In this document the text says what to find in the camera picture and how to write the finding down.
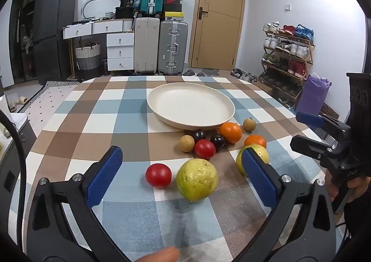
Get dark grey fridge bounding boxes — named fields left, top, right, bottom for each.
left=33, top=0, right=76, bottom=84

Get dark glass wardrobe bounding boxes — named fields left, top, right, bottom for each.
left=9, top=0, right=39, bottom=81

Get wooden shoe rack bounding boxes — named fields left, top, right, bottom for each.
left=259, top=29, right=315, bottom=109

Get wooden door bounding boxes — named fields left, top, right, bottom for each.
left=190, top=0, right=247, bottom=71

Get pile of loose shoes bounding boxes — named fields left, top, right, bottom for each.
left=230, top=68, right=259, bottom=83

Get wicker laundry basket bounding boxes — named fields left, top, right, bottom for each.
left=75, top=43, right=101, bottom=71

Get cream round plate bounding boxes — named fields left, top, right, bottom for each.
left=146, top=83, right=235, bottom=131

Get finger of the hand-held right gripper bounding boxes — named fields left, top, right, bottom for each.
left=296, top=111, right=352, bottom=143
left=290, top=135, right=339, bottom=164

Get green yellow guava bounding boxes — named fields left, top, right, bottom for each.
left=236, top=144, right=270, bottom=177

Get silver suitcase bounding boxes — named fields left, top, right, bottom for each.
left=158, top=20, right=189, bottom=76

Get checkered tablecloth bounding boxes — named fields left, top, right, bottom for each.
left=9, top=75, right=348, bottom=262

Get yellow and black shoe box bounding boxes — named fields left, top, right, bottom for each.
left=161, top=12, right=185, bottom=21

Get person's left hand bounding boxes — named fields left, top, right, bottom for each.
left=136, top=246, right=180, bottom=262

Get black storage box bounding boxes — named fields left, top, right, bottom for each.
left=115, top=6, right=134, bottom=19

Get orange tangerine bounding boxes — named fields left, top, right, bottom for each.
left=219, top=122, right=242, bottom=144
left=244, top=135, right=267, bottom=149

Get oval metal frame mirror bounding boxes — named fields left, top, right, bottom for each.
left=82, top=0, right=122, bottom=21

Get beige suitcase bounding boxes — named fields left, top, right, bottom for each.
left=134, top=17, right=160, bottom=74

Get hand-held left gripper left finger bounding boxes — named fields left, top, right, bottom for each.
left=26, top=145, right=131, bottom=262

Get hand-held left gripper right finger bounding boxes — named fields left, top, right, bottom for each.
left=241, top=147, right=338, bottom=262

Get white vanity desk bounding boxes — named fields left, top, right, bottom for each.
left=63, top=19, right=134, bottom=39

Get grey side cabinet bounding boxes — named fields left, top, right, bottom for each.
left=0, top=113, right=37, bottom=216

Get beige slippers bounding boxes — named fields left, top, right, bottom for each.
left=9, top=97, right=29, bottom=112

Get grey doormat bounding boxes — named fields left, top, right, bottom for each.
left=202, top=68, right=224, bottom=77

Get person's right hand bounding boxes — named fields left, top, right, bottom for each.
left=324, top=168, right=371, bottom=205

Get white drawer cabinet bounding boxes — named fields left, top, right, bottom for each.
left=106, top=32, right=134, bottom=71

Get patterned rug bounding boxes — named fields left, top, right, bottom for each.
left=17, top=79, right=84, bottom=135

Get purple gift bag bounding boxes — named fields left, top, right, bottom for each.
left=295, top=74, right=332, bottom=115

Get red tomato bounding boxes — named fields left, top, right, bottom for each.
left=145, top=163, right=172, bottom=188
left=194, top=139, right=216, bottom=160

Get group of sneakers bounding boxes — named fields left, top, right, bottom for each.
left=262, top=22, right=315, bottom=79

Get large yellow guava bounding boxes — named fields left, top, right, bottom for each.
left=176, top=158, right=219, bottom=203

